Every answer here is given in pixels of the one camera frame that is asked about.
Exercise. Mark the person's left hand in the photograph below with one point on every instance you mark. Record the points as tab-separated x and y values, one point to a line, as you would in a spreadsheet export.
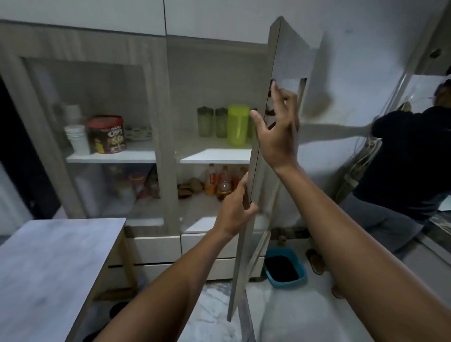
230	215

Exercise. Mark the person's right hand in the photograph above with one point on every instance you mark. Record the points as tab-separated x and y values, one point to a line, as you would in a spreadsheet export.
280	141

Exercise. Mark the person's left thumb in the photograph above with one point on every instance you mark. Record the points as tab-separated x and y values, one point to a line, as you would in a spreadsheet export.
251	208

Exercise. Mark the person's right thumb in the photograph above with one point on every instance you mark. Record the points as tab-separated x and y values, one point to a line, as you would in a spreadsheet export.
258	121

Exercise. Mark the wooden glass cabinet door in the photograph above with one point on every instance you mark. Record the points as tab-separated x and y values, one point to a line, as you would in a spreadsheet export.
155	105
292	56

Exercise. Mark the person's left forearm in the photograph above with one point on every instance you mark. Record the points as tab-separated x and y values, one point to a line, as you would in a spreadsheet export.
165	292

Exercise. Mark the person's right forearm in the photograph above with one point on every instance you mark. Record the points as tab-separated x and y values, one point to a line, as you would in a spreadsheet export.
352	253

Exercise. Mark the lime green plastic pitcher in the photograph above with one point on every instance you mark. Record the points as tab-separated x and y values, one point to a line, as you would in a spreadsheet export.
238	123

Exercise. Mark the red sauce bottle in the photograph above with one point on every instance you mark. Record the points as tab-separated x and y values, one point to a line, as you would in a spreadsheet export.
224	186

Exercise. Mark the green tinted storage jar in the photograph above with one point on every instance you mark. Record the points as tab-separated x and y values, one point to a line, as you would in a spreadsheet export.
221	123
205	121

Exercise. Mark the orange syrup bottle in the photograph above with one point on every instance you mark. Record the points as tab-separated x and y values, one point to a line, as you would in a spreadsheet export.
210	181

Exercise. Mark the white cabinet drawer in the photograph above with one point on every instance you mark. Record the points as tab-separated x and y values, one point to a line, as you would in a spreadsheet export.
158	248
208	243

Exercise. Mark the brown food packets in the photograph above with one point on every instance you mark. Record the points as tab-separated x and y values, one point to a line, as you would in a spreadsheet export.
190	188

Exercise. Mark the wooden pantry cabinet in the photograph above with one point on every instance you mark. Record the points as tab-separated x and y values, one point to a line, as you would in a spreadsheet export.
211	70

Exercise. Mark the blue plastic tray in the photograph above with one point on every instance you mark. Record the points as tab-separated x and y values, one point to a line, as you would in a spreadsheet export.
283	269

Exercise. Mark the brown sandal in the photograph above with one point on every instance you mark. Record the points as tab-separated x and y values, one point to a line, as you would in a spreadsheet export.
315	261
337	292

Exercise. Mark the closed wooden glass cabinet door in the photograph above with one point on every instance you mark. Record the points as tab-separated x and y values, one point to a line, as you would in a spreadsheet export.
155	105

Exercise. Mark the white lattice basket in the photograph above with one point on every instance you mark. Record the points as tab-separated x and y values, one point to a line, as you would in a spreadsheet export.
138	133

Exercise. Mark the red snack tub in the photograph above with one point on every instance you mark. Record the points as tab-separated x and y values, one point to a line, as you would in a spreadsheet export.
105	135

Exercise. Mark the stack of white cups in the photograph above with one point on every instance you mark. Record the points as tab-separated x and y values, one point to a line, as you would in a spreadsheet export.
78	139

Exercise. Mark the wooden table with marble top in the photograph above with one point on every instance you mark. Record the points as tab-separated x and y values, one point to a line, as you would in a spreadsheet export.
45	267

